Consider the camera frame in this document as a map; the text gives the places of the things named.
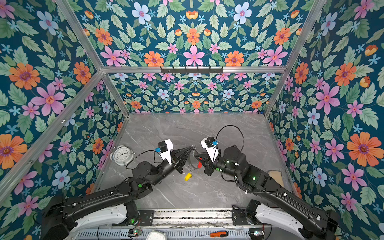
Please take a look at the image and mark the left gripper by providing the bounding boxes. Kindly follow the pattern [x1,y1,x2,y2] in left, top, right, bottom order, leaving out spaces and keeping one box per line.
[149,143,193,187]

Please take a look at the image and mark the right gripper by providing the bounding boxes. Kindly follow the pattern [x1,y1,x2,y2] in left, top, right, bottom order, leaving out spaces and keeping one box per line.
[194,151,242,181]

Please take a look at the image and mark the yellow capped key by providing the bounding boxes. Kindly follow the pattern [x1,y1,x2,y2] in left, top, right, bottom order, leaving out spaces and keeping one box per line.
[185,173,192,181]

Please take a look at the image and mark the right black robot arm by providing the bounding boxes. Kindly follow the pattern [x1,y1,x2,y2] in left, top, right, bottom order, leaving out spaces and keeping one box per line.
[194,145,340,240]

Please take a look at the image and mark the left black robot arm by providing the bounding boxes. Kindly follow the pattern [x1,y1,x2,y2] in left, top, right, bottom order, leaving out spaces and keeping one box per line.
[41,146,194,240]

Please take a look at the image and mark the white round alarm clock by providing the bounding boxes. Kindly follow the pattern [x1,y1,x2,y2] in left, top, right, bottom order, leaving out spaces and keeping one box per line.
[111,145,135,166]

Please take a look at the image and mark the wooden block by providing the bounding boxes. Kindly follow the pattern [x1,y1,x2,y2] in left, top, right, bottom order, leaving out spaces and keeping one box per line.
[268,170,285,187]

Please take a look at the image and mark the white square clock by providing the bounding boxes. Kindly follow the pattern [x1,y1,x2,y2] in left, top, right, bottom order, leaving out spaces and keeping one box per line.
[146,231,168,240]

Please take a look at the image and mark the small circuit board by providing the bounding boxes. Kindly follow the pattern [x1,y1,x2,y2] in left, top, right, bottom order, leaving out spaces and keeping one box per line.
[128,229,143,238]

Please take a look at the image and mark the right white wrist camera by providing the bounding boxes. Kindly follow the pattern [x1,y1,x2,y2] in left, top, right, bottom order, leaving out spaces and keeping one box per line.
[201,137,219,163]

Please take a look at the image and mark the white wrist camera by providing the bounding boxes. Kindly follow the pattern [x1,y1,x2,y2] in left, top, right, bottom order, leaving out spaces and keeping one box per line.
[155,139,174,164]
[201,137,219,163]

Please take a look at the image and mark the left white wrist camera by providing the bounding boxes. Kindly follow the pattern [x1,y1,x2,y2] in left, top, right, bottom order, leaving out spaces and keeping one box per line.
[155,139,174,164]

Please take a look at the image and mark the left camera cable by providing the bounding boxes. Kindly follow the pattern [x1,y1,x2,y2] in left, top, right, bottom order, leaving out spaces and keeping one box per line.
[125,149,160,171]

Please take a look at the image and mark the camera cable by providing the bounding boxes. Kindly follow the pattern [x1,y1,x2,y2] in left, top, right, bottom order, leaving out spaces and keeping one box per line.
[214,124,246,148]
[125,149,160,171]

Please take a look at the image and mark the right camera cable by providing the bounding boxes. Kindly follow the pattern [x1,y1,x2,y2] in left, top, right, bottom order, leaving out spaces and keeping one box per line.
[214,124,246,148]

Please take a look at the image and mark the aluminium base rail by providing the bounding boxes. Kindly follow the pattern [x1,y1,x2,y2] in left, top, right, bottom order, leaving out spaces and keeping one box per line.
[68,207,316,229]

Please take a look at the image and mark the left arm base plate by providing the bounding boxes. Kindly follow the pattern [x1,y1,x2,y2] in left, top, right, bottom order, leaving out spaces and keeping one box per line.
[131,210,155,227]

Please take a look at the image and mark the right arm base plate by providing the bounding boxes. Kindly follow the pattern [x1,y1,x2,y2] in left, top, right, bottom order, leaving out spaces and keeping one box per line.
[232,208,255,226]

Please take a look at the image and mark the orange handled screwdriver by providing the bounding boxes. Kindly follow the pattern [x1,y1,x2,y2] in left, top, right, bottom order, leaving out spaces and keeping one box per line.
[210,231,229,238]

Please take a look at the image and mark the black hook rail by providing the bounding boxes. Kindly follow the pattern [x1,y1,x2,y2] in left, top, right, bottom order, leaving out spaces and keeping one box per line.
[160,67,224,75]

